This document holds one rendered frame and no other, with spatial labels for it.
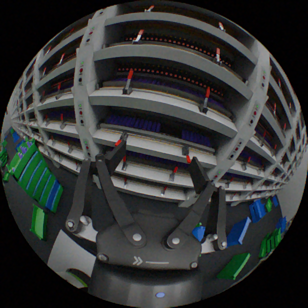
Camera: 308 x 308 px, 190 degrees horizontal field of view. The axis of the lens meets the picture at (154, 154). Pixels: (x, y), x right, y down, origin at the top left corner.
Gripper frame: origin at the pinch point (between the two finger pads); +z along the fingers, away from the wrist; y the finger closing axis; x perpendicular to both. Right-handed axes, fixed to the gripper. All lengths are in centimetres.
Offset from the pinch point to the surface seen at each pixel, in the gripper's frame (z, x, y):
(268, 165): 23, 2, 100
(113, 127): 24.3, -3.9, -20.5
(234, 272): -47, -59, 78
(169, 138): 24.3, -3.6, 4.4
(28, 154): -4, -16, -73
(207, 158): 22.8, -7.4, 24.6
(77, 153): 27, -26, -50
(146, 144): 22.2, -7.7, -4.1
